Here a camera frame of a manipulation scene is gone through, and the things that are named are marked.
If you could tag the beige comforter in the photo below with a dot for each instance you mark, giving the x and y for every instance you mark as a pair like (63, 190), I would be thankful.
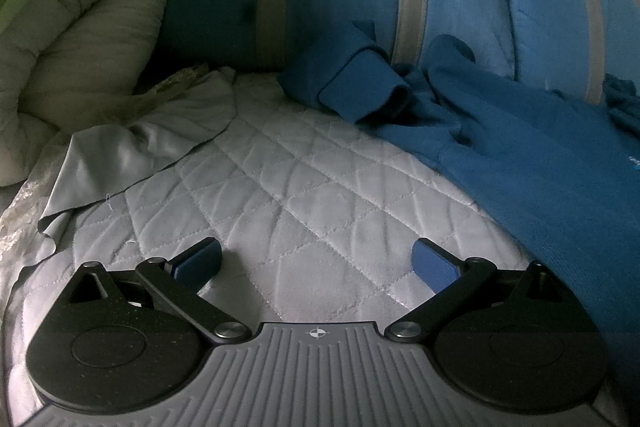
(75, 47)

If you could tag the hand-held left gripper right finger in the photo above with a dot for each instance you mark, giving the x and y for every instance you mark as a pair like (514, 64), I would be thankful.
(430, 264)

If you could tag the grey cloth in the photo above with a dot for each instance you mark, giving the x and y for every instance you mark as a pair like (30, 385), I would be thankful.
(125, 157)

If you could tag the beige lace cloth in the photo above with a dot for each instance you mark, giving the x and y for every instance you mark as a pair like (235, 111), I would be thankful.
(170, 82)

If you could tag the dark blue sweatshirt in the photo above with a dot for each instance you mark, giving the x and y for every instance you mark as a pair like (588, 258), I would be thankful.
(525, 147)

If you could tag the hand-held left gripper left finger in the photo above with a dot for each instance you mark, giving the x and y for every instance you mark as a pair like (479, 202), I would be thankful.
(200, 259)

